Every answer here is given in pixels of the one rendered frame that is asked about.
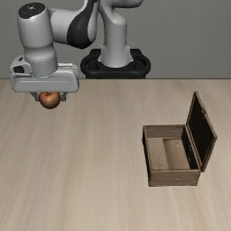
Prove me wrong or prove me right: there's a red apple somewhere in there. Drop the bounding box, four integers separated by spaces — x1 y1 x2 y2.
39 91 62 110

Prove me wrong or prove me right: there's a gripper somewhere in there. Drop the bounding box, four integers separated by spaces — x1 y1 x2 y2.
9 55 80 103

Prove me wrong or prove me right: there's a wooden box lid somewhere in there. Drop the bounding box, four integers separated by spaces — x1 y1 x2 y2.
184 91 218 173

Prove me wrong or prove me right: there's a wooden box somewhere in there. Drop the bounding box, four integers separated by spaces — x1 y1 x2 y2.
142 124 202 188

